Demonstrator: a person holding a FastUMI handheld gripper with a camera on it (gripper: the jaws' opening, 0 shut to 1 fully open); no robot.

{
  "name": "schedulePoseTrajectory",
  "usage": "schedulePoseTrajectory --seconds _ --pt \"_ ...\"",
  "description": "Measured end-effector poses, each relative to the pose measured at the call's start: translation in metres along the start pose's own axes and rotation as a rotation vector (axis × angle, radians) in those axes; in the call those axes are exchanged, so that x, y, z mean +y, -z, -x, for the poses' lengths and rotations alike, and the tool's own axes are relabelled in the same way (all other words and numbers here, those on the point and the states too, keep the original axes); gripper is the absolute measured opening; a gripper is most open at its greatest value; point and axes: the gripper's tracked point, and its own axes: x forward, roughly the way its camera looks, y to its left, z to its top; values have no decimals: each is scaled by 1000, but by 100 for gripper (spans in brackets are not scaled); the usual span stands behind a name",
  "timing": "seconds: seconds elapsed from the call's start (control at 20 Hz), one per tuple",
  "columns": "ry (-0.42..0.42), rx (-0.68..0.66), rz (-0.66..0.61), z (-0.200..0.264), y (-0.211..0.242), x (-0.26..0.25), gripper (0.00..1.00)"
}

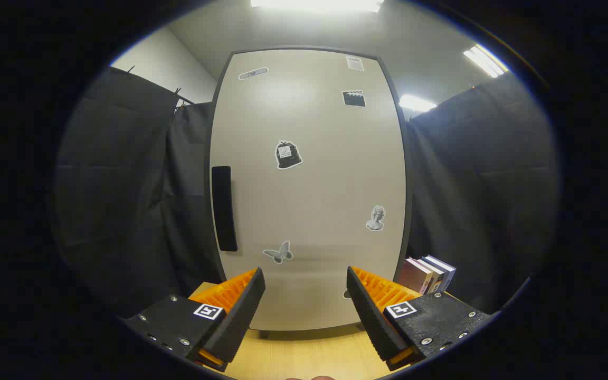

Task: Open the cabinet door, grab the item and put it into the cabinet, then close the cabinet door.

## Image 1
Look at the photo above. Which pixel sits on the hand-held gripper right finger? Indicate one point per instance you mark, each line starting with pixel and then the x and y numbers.
pixel 370 322

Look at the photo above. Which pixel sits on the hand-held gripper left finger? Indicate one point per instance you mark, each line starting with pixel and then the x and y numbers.
pixel 240 316

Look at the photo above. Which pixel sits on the white cover book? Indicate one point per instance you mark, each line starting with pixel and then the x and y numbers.
pixel 435 274

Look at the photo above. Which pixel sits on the dark grey cabinet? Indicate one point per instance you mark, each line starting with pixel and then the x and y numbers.
pixel 410 211

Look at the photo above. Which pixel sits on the black backdrop cloth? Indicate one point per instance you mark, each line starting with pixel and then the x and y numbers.
pixel 483 184
pixel 119 184

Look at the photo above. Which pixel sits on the ceiling light panel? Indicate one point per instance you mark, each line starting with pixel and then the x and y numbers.
pixel 317 4
pixel 416 103
pixel 485 60

